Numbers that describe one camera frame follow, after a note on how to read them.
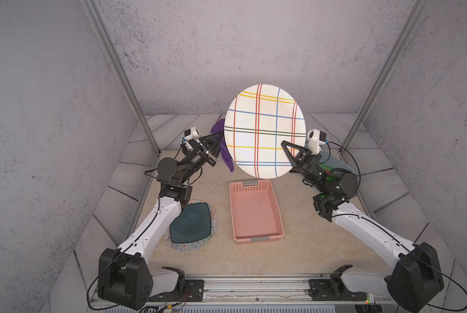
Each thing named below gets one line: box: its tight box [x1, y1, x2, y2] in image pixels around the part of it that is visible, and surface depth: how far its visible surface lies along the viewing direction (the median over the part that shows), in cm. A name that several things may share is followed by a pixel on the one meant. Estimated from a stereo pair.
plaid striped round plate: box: [224, 83, 307, 179], surface depth 53 cm
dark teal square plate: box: [169, 202, 212, 244], surface depth 89 cm
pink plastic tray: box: [229, 179, 286, 245], surface depth 97 cm
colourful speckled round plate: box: [163, 199, 219, 253], surface depth 86 cm
